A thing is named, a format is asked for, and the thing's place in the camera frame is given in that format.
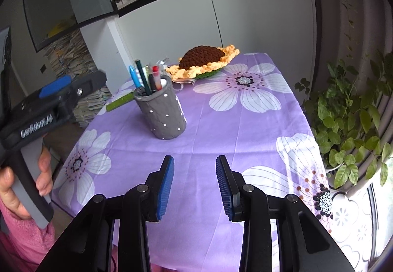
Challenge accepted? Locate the orange pen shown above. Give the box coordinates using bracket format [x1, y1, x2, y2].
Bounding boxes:
[152, 65, 163, 92]

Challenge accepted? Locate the purple floral tablecloth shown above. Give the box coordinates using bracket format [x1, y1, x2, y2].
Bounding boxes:
[51, 51, 335, 272]

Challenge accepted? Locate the crochet sunflower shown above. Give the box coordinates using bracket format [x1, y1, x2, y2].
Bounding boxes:
[166, 45, 240, 81]

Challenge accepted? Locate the green crochet stem and leaf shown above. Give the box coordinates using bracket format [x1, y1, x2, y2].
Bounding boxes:
[106, 92, 136, 112]

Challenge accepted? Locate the green potted plant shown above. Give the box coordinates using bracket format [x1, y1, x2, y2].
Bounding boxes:
[295, 0, 393, 189]

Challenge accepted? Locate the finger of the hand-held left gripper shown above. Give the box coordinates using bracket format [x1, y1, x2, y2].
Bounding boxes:
[39, 76, 72, 99]
[61, 71, 107, 120]

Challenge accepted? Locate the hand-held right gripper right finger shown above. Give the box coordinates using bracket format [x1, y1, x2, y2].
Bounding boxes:
[216, 155, 352, 272]

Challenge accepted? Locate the person's left hand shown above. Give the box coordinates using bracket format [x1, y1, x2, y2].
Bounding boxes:
[0, 145, 53, 220]

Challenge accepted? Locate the blue pen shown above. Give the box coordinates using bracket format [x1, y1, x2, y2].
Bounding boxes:
[128, 65, 143, 90]

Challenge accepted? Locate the grey polka dot pen holder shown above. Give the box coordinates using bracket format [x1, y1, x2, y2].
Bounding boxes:
[134, 75, 188, 140]

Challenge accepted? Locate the yellow plush toy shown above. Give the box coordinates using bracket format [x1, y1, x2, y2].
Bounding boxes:
[47, 18, 74, 39]

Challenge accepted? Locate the white bookshelf cabinet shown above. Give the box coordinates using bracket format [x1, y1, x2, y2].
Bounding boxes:
[60, 0, 318, 125]

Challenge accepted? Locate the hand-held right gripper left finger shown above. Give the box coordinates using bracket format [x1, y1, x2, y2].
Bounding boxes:
[46, 155, 175, 272]

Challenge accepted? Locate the white floral patterned cloth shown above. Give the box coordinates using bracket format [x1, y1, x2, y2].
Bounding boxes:
[327, 187, 381, 263]

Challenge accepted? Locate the tall pile of books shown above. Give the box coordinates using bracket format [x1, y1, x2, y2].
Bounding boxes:
[43, 29, 112, 128]

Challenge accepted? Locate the person's left forearm pink sleeve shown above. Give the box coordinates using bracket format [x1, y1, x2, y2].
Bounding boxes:
[0, 198, 57, 272]

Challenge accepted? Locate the clear ribbon bow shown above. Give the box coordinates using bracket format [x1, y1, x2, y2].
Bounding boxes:
[154, 57, 197, 91]

